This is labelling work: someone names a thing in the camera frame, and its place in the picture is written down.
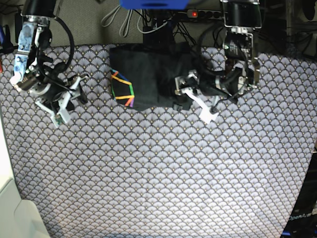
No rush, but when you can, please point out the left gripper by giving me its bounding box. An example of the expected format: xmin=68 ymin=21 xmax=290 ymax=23
xmin=172 ymin=69 xmax=238 ymax=124

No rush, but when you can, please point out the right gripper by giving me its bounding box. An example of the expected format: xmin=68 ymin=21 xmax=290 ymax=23
xmin=16 ymin=74 xmax=89 ymax=128

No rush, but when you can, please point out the dark grey T-shirt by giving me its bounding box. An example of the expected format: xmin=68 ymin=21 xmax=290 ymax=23
xmin=109 ymin=42 xmax=195 ymax=111

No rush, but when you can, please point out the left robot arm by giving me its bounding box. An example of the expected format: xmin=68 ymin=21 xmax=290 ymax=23
xmin=175 ymin=0 xmax=262 ymax=123

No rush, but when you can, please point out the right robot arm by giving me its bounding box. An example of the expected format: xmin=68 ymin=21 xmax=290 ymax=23
xmin=10 ymin=0 xmax=88 ymax=127

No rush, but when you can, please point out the fan-patterned table cloth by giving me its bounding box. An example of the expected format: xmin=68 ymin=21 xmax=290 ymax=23
xmin=0 ymin=45 xmax=317 ymax=238

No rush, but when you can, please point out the black power strip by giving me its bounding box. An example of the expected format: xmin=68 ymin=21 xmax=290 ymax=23
xmin=186 ymin=9 xmax=223 ymax=20

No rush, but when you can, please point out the white plastic bin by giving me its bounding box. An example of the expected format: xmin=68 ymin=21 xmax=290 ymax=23
xmin=0 ymin=179 xmax=50 ymax=238

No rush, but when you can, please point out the black OpenArm stand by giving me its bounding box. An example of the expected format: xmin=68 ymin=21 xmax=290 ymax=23
xmin=281 ymin=152 xmax=317 ymax=238

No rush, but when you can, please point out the blue handled clamp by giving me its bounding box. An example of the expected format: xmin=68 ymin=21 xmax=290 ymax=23
xmin=0 ymin=25 xmax=18 ymax=55

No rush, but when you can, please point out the grey looped cable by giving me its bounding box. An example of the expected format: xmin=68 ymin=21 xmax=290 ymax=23
xmin=100 ymin=6 xmax=134 ymax=38

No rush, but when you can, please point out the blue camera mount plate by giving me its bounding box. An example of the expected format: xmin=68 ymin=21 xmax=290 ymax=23
xmin=120 ymin=0 xmax=189 ymax=10

